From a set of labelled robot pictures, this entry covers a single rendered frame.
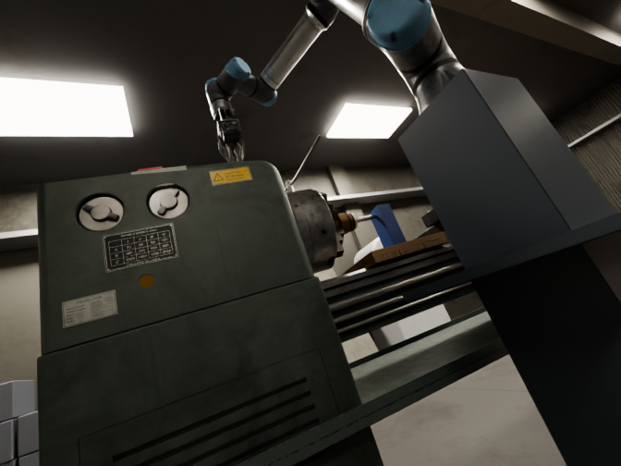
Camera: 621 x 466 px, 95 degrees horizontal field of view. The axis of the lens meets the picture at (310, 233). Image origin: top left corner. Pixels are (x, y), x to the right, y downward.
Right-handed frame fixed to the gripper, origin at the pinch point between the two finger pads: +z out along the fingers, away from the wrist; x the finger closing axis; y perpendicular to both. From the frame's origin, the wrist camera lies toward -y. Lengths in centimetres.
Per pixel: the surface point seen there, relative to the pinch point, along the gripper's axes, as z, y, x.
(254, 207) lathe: 23.7, 13.9, -1.1
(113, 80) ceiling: -197, -130, -62
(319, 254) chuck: 37.1, -2.2, 18.2
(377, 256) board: 45, 6, 34
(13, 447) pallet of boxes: 65, -175, -157
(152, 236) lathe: 26.4, 14.1, -26.6
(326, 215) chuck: 26.4, 3.6, 23.1
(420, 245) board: 45, 6, 50
